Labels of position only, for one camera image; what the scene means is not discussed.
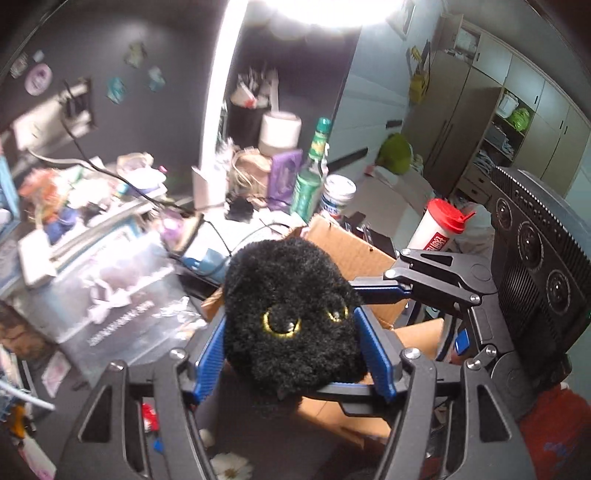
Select brown cardboard box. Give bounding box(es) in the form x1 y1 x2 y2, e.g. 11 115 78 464
200 214 447 444

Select black plush toy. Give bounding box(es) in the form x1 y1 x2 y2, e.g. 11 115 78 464
222 238 368 400

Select white blue can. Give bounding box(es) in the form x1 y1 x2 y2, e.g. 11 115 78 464
320 174 356 220

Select purple tissue pack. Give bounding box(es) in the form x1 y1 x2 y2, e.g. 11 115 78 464
266 149 303 211

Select white paper roll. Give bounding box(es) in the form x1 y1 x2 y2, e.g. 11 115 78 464
257 111 301 156

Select clear plastic zip bag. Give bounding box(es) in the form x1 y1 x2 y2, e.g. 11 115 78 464
9 220 205 376

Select red lid white cup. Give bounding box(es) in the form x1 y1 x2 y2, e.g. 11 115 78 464
407 198 475 251

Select white fabric flower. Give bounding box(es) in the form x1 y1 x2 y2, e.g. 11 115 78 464
211 452 253 480

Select white desk lamp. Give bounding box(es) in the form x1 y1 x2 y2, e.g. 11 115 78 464
193 1 403 202

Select green glass bottle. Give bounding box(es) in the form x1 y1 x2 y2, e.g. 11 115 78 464
290 117 332 222

